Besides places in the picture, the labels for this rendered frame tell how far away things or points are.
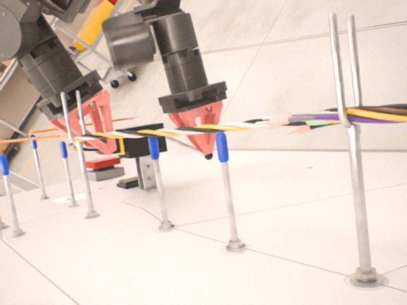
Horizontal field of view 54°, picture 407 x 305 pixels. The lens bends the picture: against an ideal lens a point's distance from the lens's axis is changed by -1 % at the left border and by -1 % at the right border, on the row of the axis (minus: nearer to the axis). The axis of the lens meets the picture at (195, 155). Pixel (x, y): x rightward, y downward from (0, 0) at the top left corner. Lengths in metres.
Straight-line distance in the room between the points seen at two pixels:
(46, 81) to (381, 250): 0.39
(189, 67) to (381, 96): 1.49
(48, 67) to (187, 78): 0.19
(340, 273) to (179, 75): 0.39
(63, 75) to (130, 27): 0.13
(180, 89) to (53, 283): 0.35
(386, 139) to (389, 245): 1.55
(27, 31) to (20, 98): 8.14
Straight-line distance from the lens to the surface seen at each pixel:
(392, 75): 2.04
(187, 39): 0.58
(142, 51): 0.57
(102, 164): 0.73
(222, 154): 0.28
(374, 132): 1.88
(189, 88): 0.57
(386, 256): 0.28
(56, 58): 0.51
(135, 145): 0.54
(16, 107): 8.59
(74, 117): 0.50
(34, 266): 0.35
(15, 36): 0.44
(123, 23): 0.59
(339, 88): 0.21
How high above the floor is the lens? 1.37
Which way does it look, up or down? 31 degrees down
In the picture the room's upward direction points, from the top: 55 degrees counter-clockwise
